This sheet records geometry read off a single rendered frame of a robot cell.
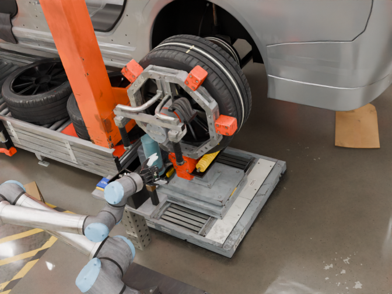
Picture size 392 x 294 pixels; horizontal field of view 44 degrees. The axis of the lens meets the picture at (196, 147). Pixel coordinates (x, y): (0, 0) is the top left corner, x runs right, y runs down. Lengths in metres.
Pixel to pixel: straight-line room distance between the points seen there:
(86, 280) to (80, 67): 1.15
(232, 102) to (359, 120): 1.58
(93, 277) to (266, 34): 1.46
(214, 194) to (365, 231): 0.92
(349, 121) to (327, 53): 1.39
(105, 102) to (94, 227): 1.02
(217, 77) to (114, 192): 0.78
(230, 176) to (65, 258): 1.17
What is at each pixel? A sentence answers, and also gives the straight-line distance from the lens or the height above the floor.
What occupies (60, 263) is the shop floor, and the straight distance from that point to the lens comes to 3.25.
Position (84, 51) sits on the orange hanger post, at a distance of 2.73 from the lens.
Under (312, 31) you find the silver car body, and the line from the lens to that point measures 2.50.
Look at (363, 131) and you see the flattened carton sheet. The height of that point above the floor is 0.01.
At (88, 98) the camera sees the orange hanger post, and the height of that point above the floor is 0.89.
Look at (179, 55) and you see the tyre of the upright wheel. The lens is 2.48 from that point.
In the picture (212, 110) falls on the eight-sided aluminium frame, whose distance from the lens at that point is 2.42.
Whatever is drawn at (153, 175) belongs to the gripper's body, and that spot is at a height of 0.86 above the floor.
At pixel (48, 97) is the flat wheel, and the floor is 0.50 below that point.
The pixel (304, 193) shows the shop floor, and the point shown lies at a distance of 3.28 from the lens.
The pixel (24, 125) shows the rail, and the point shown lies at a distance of 3.81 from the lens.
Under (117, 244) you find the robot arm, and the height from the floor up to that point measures 0.59.
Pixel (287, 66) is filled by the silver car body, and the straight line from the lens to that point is 2.65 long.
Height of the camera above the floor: 2.36
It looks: 39 degrees down
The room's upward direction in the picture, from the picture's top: 11 degrees counter-clockwise
